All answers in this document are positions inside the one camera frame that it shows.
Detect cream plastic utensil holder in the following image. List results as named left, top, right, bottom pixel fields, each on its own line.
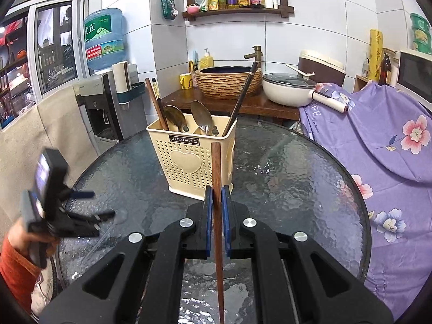
left=146, top=113, right=236, bottom=200

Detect steel spoon round bowl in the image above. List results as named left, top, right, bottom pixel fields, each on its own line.
left=164, top=105, right=189, bottom=132

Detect brown wooden chopstick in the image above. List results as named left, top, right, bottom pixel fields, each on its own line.
left=145, top=77, right=169, bottom=130
left=211, top=142, right=225, bottom=323

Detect large steel spoon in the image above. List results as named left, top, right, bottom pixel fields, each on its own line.
left=190, top=100, right=219, bottom=136

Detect dark black chopstick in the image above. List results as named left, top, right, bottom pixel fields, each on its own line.
left=222, top=62, right=258, bottom=136

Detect brown chopstick gold tip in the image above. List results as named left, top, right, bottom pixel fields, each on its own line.
left=151, top=77, right=164, bottom=118

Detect orange sleeve forearm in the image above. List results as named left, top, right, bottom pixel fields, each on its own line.
left=1, top=235, right=41, bottom=315

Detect person left hand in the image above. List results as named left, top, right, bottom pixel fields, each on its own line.
left=6, top=217, right=61, bottom=259

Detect beige cloth cover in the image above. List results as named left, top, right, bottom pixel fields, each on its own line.
left=1, top=86, right=97, bottom=231

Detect water dispenser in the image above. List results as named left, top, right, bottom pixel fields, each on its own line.
left=74, top=69, right=147, bottom=155

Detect round glass table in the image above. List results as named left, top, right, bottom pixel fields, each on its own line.
left=58, top=119, right=370, bottom=323

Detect paper cup stack holder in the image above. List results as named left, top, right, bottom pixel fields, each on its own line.
left=112, top=61, right=146, bottom=110

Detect yellow mug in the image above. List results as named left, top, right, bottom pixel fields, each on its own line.
left=179, top=72, right=193, bottom=90

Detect blue water jug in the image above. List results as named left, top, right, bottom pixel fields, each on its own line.
left=83, top=8, right=127, bottom=72

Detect woven pattern basin sink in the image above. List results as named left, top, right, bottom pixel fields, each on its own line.
left=195, top=66, right=250, bottom=100

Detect purple floral cloth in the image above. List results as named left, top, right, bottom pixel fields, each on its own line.
left=299, top=83, right=431, bottom=323

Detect yellow soap dispenser bottle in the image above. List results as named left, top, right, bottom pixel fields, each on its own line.
left=198, top=48, right=215, bottom=70

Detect dark wooden counter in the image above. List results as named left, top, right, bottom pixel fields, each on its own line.
left=162, top=88, right=299, bottom=124

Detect white frying pan with lid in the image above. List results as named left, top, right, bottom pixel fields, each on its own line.
left=261, top=73, right=348, bottom=113

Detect pink small bowl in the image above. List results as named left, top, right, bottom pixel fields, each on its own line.
left=187, top=4, right=201, bottom=15

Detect brass faucet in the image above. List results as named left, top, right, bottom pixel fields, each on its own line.
left=244, top=45, right=264, bottom=68

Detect brown rice cooker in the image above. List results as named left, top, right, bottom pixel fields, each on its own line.
left=298, top=50, right=346, bottom=86

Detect brown glass bottle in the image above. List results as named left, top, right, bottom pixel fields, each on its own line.
left=379, top=53, right=392, bottom=86

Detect white microwave oven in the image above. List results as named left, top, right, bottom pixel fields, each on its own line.
left=395, top=49, right=432, bottom=111

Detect yellow wrap roll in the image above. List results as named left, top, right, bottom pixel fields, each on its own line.
left=368, top=29, right=384, bottom=82

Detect green instant noodle cups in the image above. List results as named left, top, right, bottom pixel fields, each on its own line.
left=410, top=13, right=431, bottom=55

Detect window with frame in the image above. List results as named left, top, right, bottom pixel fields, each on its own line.
left=1, top=0, right=89, bottom=128

